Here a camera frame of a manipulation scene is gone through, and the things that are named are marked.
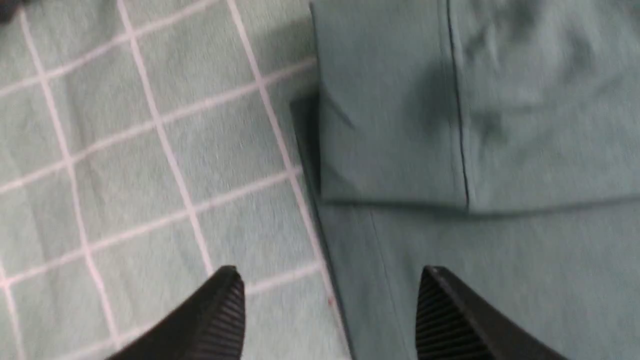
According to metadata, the green checkered tablecloth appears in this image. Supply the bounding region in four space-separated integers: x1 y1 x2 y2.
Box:
0 0 351 360

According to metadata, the green long sleeve shirt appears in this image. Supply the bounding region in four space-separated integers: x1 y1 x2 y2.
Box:
291 0 639 360

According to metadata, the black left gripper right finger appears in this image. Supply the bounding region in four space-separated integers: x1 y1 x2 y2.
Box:
415 266 563 360

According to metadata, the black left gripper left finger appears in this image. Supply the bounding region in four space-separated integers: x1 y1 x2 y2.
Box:
109 265 246 360

